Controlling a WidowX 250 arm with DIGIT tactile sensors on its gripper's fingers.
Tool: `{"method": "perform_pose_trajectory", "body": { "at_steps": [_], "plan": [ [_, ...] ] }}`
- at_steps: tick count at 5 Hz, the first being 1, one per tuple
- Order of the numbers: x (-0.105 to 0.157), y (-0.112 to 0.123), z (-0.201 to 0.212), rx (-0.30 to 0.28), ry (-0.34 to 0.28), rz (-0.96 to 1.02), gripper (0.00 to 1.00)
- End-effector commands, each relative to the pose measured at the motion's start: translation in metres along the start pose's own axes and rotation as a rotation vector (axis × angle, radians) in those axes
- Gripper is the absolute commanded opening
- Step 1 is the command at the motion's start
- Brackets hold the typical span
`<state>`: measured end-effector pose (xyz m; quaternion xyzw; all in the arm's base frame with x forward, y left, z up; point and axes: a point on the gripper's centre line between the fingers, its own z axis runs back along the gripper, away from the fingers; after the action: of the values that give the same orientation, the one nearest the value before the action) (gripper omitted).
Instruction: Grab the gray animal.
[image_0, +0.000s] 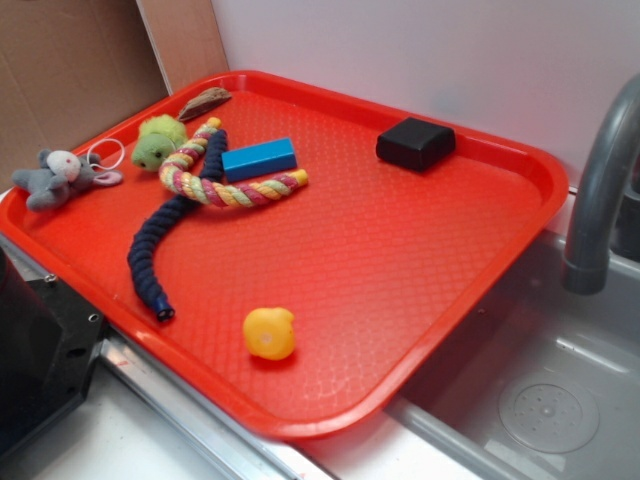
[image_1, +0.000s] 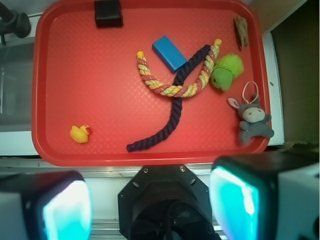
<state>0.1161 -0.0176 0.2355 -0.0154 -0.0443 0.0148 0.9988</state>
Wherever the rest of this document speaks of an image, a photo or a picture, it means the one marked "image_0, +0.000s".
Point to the red plastic tray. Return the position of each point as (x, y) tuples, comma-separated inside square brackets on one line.
[(378, 264)]

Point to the blue rectangular block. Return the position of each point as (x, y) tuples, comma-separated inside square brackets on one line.
[(259, 159)]

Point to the yellow rubber duck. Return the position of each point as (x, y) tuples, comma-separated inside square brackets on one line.
[(269, 333)]

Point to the black square box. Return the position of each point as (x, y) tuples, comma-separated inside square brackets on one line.
[(415, 144)]

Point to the brown wooden piece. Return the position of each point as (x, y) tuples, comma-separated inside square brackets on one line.
[(205, 101)]

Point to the green plush toy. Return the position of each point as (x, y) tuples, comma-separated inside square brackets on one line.
[(159, 136)]

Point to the white elastic loop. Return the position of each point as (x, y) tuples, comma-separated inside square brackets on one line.
[(111, 151)]

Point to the gray plastic sink basin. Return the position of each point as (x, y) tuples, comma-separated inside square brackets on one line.
[(536, 382)]

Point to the gray plush mouse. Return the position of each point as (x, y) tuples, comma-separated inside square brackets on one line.
[(61, 176)]

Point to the gray plastic faucet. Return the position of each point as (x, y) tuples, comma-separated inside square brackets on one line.
[(605, 215)]

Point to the brown cardboard panel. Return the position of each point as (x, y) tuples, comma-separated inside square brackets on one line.
[(72, 69)]

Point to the multicolor twisted rope toy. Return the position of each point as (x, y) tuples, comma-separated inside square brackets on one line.
[(174, 174)]

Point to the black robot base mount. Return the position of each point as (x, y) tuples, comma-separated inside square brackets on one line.
[(50, 339)]

